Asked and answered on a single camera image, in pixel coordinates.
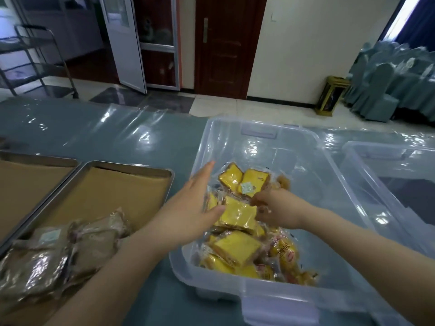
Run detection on plastic covered teal tablecloth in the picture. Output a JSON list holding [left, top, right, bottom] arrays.
[[0, 96, 435, 326]]

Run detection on teal clothed banquet table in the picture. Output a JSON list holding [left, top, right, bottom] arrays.
[[391, 69, 435, 121]]

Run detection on group of teal covered chairs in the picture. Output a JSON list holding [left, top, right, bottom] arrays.
[[343, 40, 435, 123]]

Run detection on pile of brown cake packets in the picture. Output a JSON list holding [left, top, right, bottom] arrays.
[[0, 208, 134, 304]]

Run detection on metal trolley cart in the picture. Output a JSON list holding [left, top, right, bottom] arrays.
[[0, 24, 79, 100]]

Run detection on steel tray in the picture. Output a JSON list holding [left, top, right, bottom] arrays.
[[0, 151, 82, 248], [0, 160, 176, 326]]

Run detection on dark wooden door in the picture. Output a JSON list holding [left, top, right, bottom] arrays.
[[194, 0, 268, 100]]

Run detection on white framed door leaf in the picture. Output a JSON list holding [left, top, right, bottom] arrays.
[[98, 0, 148, 95]]

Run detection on dark blue curtain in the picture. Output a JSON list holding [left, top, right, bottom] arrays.
[[396, 0, 435, 51]]

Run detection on brown paper tray liner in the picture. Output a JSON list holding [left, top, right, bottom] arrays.
[[0, 167, 170, 326], [0, 160, 75, 241]]

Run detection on black mat with white shape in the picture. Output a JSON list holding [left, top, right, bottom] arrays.
[[379, 178, 435, 228]]

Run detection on person's left hand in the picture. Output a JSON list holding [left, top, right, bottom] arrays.
[[146, 161, 227, 257]]

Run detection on gold and black bin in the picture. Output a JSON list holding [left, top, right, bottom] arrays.
[[314, 75, 351, 118]]

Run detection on aluminium framed glass door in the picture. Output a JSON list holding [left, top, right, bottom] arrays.
[[134, 0, 182, 91]]

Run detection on person's right forearm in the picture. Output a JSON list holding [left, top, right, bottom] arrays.
[[300, 200, 435, 326]]

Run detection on yellow cake slice packets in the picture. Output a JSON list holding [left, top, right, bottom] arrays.
[[200, 162, 272, 279]]

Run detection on pile of small bun packets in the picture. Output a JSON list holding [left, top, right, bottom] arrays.
[[255, 174, 320, 288]]

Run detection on person's right hand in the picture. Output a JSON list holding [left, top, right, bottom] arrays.
[[251, 188, 308, 230]]

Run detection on glass partition with metal frame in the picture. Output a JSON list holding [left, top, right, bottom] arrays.
[[0, 0, 104, 63]]

